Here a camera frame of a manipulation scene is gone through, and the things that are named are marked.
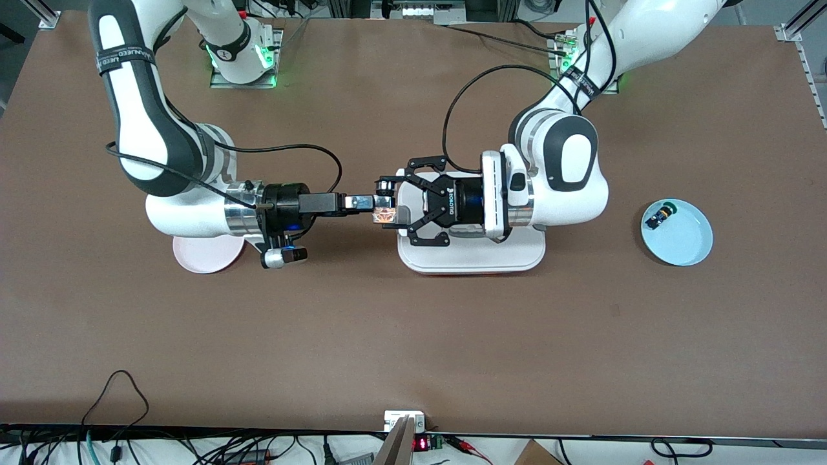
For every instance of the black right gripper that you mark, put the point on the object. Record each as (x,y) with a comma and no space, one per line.
(286,205)

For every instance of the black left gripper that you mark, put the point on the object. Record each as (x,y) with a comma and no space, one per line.
(462,205)

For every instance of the orange push-button switch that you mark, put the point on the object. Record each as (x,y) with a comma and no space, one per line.
(386,217)

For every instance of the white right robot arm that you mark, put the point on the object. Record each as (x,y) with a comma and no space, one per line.
(129,97)

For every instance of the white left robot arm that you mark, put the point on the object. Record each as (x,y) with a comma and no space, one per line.
(575,194)

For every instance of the white lidded container grey latches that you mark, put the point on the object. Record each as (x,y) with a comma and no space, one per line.
(465,258)

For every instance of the pink round plate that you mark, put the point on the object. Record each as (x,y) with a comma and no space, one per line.
(207,258)

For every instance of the small white box device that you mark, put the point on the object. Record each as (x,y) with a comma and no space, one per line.
(394,416)

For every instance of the red LED display module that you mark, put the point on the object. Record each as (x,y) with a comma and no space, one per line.
(421,444)

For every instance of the grey metal bar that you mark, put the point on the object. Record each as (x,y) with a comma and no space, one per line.
(395,449)

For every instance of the light blue round plate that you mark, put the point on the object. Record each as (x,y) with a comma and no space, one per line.
(681,242)

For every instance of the brown cardboard piece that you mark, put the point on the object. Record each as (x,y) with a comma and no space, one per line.
(536,455)

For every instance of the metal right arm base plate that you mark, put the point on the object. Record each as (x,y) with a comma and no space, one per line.
(276,39)

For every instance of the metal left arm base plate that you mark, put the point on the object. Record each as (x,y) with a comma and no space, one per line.
(554,61)

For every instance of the aluminium frame profile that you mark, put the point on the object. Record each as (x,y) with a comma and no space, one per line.
(809,77)
(48,16)

